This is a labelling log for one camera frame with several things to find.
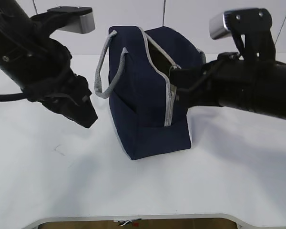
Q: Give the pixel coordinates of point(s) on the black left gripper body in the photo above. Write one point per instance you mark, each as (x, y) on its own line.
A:
(66, 94)

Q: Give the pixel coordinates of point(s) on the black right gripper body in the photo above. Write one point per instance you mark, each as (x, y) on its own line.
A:
(210, 84)

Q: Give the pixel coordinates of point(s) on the navy blue lunch bag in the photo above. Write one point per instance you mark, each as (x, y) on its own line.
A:
(133, 72)

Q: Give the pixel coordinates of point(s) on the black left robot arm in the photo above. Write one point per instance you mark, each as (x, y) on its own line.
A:
(40, 65)

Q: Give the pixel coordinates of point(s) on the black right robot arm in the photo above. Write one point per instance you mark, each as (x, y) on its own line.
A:
(257, 87)

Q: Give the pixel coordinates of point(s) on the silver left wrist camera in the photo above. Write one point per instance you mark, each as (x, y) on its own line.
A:
(72, 19)

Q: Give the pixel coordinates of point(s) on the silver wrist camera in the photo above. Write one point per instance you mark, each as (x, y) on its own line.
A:
(240, 21)
(72, 19)

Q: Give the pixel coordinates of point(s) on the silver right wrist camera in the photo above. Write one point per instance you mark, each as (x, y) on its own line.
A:
(240, 21)

